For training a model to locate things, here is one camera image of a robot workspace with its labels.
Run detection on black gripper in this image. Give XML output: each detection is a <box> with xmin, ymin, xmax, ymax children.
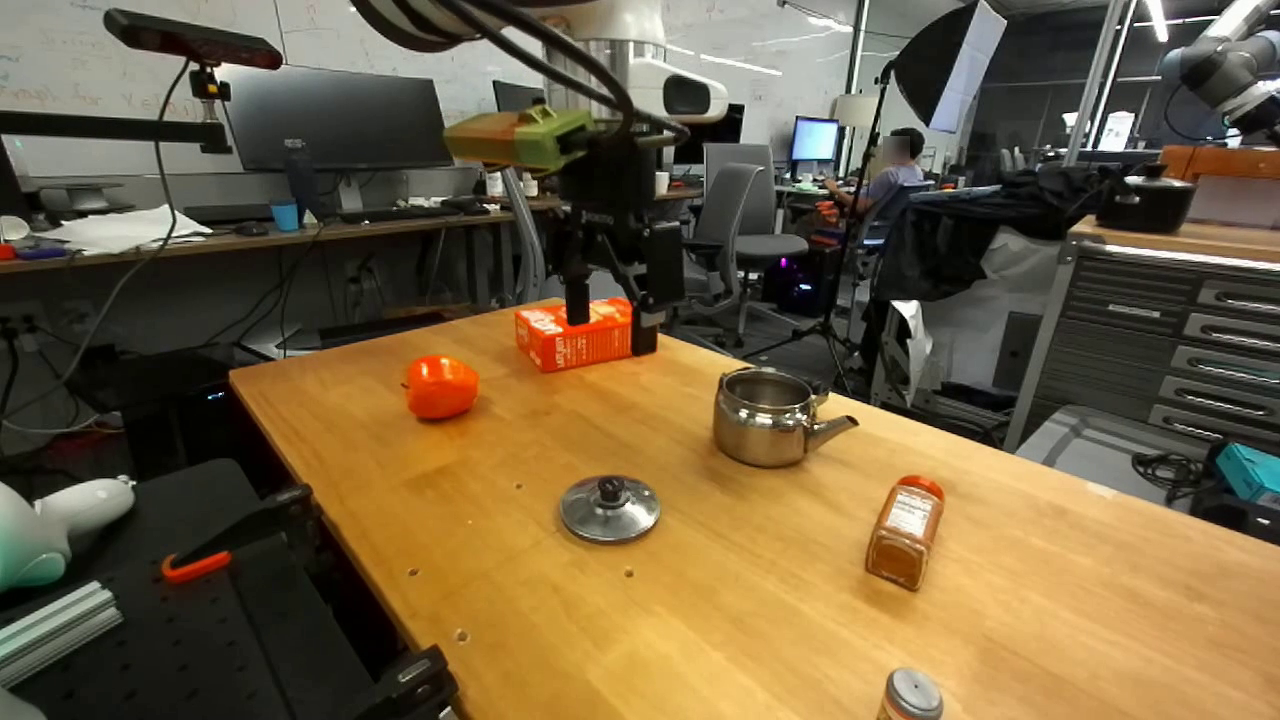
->
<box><xmin>556</xmin><ymin>121</ymin><xmax>667</xmax><ymax>360</ymax></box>

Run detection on silver teapot lid black knob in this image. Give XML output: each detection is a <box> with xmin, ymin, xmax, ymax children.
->
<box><xmin>556</xmin><ymin>471</ymin><xmax>665</xmax><ymax>549</ymax></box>

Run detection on stainless steel teapot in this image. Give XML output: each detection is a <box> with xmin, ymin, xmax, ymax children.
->
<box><xmin>708</xmin><ymin>366</ymin><xmax>865</xmax><ymax>471</ymax></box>

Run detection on small jar grey lid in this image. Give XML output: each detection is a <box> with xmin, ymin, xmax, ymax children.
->
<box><xmin>872</xmin><ymin>666</ymin><xmax>946</xmax><ymax>720</ymax></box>

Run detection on orange cardboard box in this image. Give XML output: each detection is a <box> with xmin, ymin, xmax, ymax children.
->
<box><xmin>510</xmin><ymin>298</ymin><xmax>639</xmax><ymax>375</ymax></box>

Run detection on grey office chair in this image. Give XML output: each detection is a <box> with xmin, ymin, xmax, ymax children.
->
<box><xmin>683</xmin><ymin>139</ymin><xmax>815</xmax><ymax>354</ymax></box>

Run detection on orange toy pumpkin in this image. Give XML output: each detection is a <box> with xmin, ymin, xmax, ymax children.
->
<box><xmin>398</xmin><ymin>354</ymin><xmax>482</xmax><ymax>429</ymax></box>

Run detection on lit computer monitor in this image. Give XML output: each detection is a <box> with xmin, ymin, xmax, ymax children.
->
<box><xmin>785</xmin><ymin>112</ymin><xmax>846</xmax><ymax>174</ymax></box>

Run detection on long wooden desk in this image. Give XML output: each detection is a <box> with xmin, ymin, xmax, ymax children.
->
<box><xmin>0</xmin><ymin>184</ymin><xmax>702</xmax><ymax>275</ymax></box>

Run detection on seated person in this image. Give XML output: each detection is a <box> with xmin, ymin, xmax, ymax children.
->
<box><xmin>853</xmin><ymin>126</ymin><xmax>934</xmax><ymax>223</ymax></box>

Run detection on large dark computer monitor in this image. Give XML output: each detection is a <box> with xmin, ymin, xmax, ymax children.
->
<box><xmin>215</xmin><ymin>67</ymin><xmax>454</xmax><ymax>215</ymax></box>

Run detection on spice bottle red cap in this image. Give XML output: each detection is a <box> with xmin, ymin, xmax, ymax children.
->
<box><xmin>861</xmin><ymin>471</ymin><xmax>946</xmax><ymax>598</ymax></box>

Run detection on photo light reflector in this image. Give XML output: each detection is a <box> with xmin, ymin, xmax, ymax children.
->
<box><xmin>886</xmin><ymin>0</ymin><xmax>1016</xmax><ymax>135</ymax></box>

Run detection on white papers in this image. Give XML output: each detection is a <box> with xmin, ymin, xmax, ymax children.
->
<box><xmin>34</xmin><ymin>200</ymin><xmax>215</xmax><ymax>261</ymax></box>

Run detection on black boom bar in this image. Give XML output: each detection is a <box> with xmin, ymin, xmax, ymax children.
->
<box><xmin>0</xmin><ymin>110</ymin><xmax>230</xmax><ymax>157</ymax></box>

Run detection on black cooking pot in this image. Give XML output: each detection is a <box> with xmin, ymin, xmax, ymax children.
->
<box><xmin>1090</xmin><ymin>168</ymin><xmax>1201</xmax><ymax>242</ymax></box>

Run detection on black optical breadboard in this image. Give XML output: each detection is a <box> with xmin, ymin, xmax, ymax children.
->
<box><xmin>0</xmin><ymin>456</ymin><xmax>452</xmax><ymax>720</ymax></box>

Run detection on grey drawer workbench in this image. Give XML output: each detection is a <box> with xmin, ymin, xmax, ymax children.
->
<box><xmin>1002</xmin><ymin>211</ymin><xmax>1280</xmax><ymax>462</ymax></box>

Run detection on white green plush toy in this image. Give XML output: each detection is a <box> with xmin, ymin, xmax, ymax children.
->
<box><xmin>0</xmin><ymin>471</ymin><xmax>143</xmax><ymax>602</ymax></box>

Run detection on aluminium extrusion bar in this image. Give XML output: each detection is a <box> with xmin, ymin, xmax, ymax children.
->
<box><xmin>0</xmin><ymin>578</ymin><xmax>129</xmax><ymax>695</ymax></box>

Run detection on teal box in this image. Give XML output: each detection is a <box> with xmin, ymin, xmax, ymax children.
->
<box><xmin>1213</xmin><ymin>435</ymin><xmax>1280</xmax><ymax>513</ymax></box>

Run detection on green orange wrist camera mount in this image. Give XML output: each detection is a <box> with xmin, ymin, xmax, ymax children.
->
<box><xmin>442</xmin><ymin>103</ymin><xmax>597</xmax><ymax>177</ymax></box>

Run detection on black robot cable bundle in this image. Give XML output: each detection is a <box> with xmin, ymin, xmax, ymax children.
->
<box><xmin>348</xmin><ymin>0</ymin><xmax>646</xmax><ymax>127</ymax></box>

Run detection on black camera device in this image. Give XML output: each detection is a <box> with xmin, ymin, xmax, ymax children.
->
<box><xmin>348</xmin><ymin>645</ymin><xmax>468</xmax><ymax>720</ymax></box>

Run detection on black clamp orange handle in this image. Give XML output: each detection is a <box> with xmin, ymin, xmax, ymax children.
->
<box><xmin>154</xmin><ymin>482</ymin><xmax>321</xmax><ymax>593</ymax></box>

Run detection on black camera on boom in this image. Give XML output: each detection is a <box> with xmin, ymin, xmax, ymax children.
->
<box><xmin>98</xmin><ymin>3</ymin><xmax>289</xmax><ymax>77</ymax></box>

